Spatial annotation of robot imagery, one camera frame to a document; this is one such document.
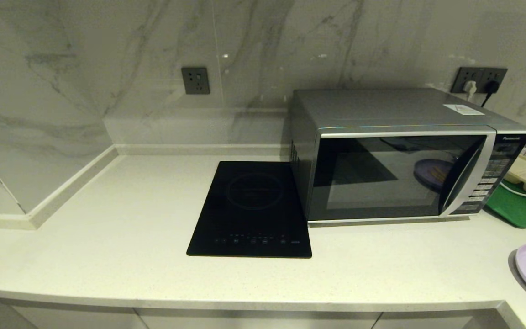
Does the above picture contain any dark glass microwave door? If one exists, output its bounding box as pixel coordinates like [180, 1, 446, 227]
[308, 129, 497, 223]

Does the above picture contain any silver Panasonic microwave oven body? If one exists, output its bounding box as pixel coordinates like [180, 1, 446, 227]
[290, 88, 526, 224]

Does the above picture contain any black induction cooktop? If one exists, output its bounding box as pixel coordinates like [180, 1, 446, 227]
[186, 161, 313, 259]

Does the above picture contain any white base cabinet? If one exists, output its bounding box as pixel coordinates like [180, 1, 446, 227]
[0, 296, 526, 329]

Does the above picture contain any green plastic tray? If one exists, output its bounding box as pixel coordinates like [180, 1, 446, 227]
[484, 180, 526, 229]

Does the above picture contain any grey single wall socket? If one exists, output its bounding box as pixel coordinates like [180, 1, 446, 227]
[181, 68, 210, 96]

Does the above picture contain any grey double wall socket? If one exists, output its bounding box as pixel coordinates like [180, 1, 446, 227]
[450, 67, 508, 94]

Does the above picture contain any black power plug with cable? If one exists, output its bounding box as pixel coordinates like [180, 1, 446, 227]
[480, 81, 501, 109]

